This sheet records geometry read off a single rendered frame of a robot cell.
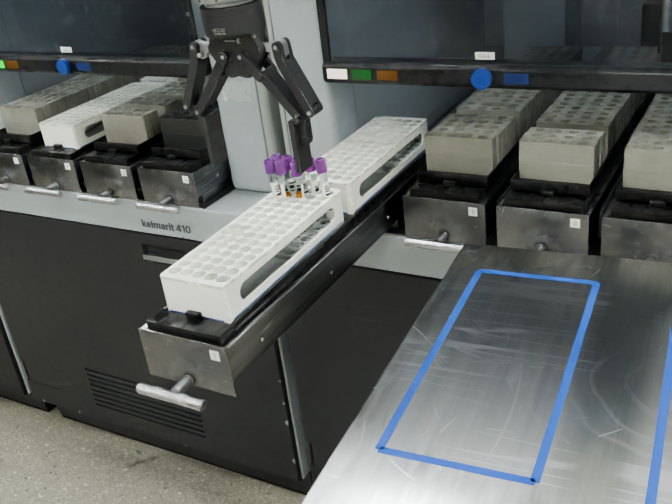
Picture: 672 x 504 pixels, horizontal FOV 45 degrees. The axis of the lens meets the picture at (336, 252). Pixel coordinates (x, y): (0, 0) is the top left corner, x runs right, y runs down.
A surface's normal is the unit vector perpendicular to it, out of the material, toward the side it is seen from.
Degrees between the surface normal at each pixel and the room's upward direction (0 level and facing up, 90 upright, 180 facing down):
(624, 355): 0
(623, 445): 0
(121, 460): 0
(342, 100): 90
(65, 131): 90
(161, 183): 90
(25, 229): 90
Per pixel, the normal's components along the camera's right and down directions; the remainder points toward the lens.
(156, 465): -0.11, -0.88
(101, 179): -0.48, 0.45
